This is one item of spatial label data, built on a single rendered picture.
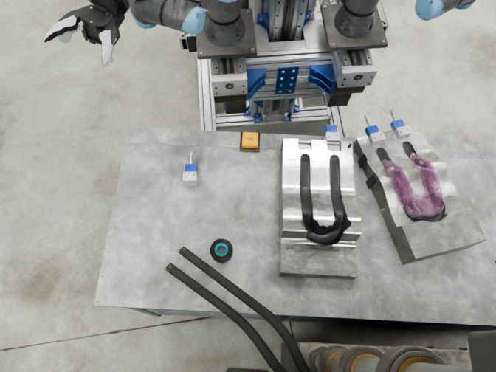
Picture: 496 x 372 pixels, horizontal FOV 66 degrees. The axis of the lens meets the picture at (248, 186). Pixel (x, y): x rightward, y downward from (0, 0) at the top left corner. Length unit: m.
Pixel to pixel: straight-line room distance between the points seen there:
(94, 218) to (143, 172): 0.94
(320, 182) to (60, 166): 1.74
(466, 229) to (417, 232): 0.17
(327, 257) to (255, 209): 0.32
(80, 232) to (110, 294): 1.04
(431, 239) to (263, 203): 0.59
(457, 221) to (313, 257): 0.51
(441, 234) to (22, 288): 2.08
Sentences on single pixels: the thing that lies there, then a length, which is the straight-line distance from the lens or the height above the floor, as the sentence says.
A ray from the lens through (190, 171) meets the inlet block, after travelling 1.46.
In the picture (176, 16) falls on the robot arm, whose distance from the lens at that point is 1.16.
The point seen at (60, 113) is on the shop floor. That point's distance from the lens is 2.85.
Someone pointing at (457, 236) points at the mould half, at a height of 0.91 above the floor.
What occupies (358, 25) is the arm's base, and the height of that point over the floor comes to 1.09.
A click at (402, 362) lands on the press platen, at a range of 0.65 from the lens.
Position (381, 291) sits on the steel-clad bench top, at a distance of 1.44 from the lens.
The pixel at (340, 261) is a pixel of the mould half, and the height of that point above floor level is 0.86.
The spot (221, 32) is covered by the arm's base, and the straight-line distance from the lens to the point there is 1.48.
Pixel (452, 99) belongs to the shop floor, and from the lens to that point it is 3.00.
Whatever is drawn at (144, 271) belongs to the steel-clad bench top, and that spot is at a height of 0.80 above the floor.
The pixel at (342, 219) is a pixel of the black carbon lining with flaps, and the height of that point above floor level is 0.91.
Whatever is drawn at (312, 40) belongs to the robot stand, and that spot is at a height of 0.95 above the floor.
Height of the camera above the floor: 2.15
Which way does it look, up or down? 67 degrees down
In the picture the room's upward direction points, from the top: 1 degrees clockwise
